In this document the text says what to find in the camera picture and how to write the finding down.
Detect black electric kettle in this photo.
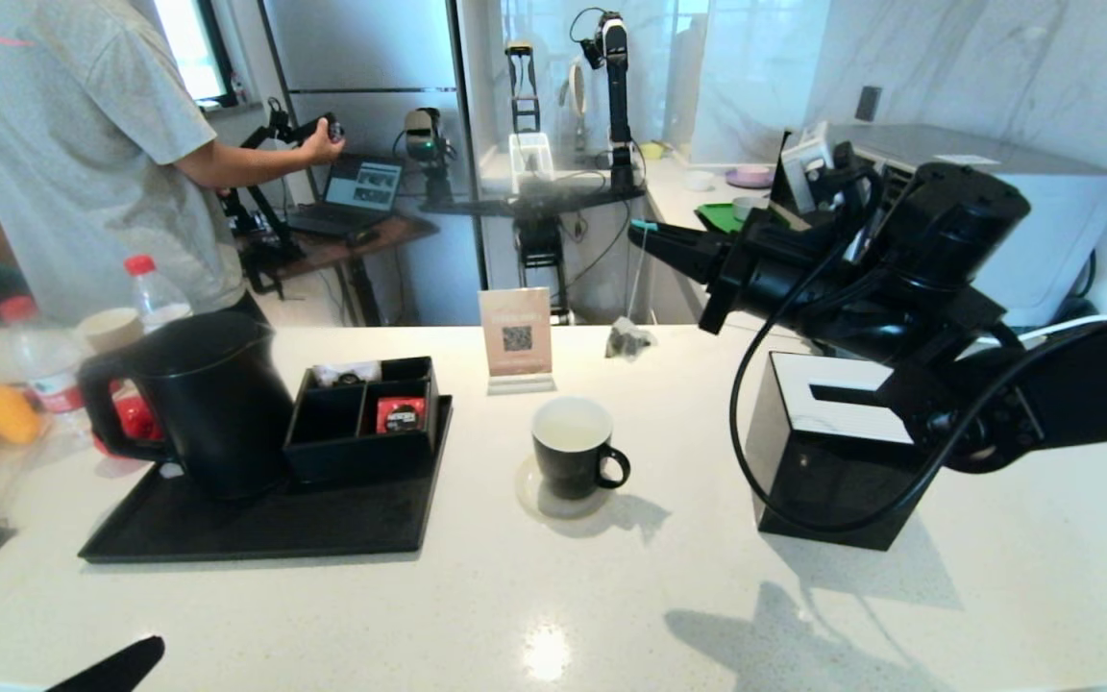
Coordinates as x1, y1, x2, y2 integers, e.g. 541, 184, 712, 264
79, 309, 295, 507

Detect person's right forearm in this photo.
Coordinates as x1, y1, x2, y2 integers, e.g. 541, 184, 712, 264
177, 135, 319, 191

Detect person's right hand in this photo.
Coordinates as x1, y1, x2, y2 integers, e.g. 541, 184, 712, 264
300, 115, 347, 165

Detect green tray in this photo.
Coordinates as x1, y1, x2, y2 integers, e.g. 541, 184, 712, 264
693, 202, 751, 236

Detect chrome kitchen faucet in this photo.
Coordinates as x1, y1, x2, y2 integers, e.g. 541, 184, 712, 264
565, 62, 591, 153

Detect white dish rack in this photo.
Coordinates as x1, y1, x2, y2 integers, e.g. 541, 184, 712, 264
508, 133, 555, 193

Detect QR code sign stand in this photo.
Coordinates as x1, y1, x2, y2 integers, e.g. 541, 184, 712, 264
479, 287, 556, 397

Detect black tissue box white lid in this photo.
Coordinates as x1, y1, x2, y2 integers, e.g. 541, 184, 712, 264
744, 352, 947, 551

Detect black serving tray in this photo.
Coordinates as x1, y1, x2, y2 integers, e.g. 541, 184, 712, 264
80, 396, 454, 564

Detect black mug white inside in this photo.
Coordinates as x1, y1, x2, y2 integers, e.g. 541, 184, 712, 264
530, 396, 630, 501

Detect red toy apple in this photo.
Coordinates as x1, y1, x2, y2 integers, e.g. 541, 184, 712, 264
110, 380, 166, 455

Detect orange toy fruit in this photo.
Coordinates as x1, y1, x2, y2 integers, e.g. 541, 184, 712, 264
0, 384, 43, 445

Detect white saucer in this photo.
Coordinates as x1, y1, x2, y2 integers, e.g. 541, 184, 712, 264
515, 456, 612, 521

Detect silver microwave oven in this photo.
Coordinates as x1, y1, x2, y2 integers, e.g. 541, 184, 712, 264
776, 123, 1107, 330

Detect wooden desk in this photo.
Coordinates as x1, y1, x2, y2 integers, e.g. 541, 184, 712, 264
260, 213, 440, 328

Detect water bottle red cap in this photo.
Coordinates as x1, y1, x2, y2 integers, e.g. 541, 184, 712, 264
125, 255, 193, 331
0, 296, 95, 416

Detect black compartment organizer box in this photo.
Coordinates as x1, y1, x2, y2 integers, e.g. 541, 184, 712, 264
284, 358, 442, 483

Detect red coffee sachet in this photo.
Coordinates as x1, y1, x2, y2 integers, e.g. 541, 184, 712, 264
378, 397, 428, 435

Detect black laptop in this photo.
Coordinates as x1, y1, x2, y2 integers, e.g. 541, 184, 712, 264
289, 154, 406, 239

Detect brown paper cup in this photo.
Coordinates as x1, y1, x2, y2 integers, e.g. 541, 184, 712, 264
76, 308, 146, 353

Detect grey refrigerator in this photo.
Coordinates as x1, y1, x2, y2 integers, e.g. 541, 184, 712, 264
258, 0, 482, 328

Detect white sugar sachets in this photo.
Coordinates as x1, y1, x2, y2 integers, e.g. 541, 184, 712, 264
313, 361, 381, 386

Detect person in grey t-shirt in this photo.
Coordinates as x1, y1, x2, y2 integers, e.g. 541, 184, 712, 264
0, 0, 249, 326

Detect window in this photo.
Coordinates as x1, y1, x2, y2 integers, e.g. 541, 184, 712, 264
152, 0, 237, 109

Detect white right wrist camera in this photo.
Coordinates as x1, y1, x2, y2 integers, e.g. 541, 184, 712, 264
781, 133, 840, 215

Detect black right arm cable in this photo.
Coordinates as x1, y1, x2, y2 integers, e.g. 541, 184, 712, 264
727, 171, 1107, 535

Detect tall black frame stand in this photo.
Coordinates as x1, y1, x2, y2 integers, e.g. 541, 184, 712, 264
504, 40, 543, 136

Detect white power cable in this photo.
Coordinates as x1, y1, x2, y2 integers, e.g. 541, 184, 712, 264
1020, 311, 1107, 339

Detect black power cable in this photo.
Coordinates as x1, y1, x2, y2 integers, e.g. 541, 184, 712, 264
1053, 252, 1097, 323

